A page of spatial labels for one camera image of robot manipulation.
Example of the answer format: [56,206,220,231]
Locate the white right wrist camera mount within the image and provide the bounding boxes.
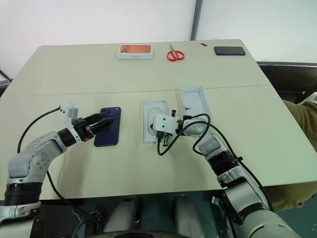
[152,114,180,137]

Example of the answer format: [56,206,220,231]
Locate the dark framed object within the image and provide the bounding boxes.
[0,64,13,89]

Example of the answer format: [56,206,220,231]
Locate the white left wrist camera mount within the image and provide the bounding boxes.
[59,101,80,144]

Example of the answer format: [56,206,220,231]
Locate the dark blue flat phone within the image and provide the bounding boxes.
[213,46,246,57]

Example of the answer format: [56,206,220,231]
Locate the grey metal pole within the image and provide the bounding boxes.
[190,0,203,41]

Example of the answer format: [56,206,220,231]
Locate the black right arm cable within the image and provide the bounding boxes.
[156,113,274,212]

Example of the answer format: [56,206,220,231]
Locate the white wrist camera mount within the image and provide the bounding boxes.
[152,114,180,137]
[59,101,80,144]

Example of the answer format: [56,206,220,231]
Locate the black robot torso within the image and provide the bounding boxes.
[31,190,245,238]

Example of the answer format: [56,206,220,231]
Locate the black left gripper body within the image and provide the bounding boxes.
[71,118,97,143]

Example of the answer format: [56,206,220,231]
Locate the red handled scissors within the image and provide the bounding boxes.
[166,43,186,62]

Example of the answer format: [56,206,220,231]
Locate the person in olive clothing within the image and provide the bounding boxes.
[265,92,317,212]

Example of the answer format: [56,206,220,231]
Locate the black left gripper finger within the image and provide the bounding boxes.
[91,118,116,132]
[83,113,103,122]

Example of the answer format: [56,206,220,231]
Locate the white phone box lid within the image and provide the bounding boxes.
[180,85,211,124]

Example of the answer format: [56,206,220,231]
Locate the navy blue smartphone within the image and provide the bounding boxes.
[94,107,122,148]

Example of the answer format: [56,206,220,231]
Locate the grey rounded shape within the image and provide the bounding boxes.
[172,195,205,238]
[103,197,143,234]

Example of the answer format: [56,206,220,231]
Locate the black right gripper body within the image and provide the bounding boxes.
[156,130,170,148]

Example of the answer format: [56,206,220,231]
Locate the dark furniture beside table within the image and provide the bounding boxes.
[256,61,317,104]

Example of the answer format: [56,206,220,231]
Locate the white phone box base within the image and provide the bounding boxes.
[143,99,169,144]

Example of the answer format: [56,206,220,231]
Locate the closed box with orange phone print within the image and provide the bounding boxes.
[116,44,155,60]

